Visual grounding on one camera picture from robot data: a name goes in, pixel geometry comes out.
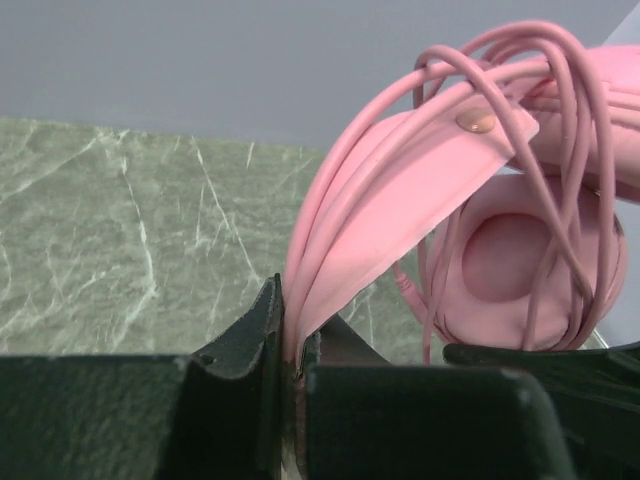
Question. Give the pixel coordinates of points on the pink headset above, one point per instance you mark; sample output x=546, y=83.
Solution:
x=485, y=181

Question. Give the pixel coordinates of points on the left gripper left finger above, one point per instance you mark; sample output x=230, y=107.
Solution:
x=253, y=342

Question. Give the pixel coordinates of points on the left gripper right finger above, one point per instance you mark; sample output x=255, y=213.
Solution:
x=337, y=344

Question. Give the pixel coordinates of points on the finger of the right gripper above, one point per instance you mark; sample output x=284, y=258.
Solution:
x=606, y=373

